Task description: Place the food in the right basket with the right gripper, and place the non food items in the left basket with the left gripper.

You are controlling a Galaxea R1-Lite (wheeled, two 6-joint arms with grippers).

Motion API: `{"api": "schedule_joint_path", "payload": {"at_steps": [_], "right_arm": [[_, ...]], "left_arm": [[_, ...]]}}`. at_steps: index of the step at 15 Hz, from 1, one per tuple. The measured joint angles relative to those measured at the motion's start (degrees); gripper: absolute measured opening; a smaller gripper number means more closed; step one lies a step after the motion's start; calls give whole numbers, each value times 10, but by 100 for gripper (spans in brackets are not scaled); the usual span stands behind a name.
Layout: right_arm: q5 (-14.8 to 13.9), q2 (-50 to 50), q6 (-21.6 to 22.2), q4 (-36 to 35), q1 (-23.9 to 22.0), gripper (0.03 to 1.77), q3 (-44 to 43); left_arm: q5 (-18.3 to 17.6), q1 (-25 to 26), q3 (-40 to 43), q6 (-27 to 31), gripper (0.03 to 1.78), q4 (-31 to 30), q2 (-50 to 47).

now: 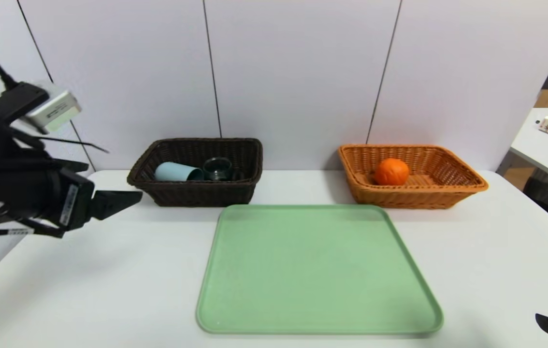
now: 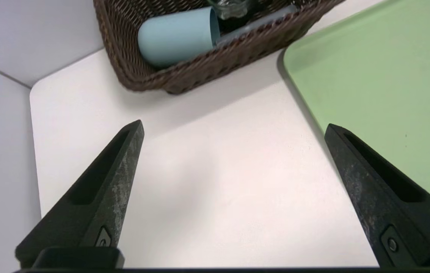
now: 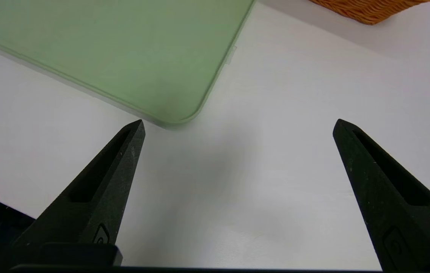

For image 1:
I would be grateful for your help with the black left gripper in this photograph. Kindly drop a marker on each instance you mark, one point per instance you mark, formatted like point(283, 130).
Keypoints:
point(75, 203)

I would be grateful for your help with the blue-grey plastic cup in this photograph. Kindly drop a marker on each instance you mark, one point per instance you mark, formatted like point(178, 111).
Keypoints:
point(175, 172)

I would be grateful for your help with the orange fruit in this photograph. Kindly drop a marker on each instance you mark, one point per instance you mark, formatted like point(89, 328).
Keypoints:
point(392, 172)

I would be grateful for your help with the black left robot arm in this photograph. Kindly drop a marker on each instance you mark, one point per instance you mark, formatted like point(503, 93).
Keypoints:
point(3, 193)

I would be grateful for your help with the dark brown wicker basket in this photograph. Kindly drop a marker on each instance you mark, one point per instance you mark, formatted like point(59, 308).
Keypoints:
point(196, 191)

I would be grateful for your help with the orange wicker basket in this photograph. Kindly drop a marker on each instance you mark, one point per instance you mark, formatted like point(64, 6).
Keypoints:
point(407, 195)

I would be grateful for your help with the white side table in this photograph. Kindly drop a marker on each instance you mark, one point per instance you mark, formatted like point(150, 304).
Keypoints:
point(540, 152)

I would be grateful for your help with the light green plastic tray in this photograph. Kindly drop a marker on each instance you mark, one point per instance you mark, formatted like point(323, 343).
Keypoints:
point(317, 275)

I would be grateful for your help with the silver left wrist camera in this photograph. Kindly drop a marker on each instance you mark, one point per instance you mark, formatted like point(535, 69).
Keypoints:
point(56, 111)

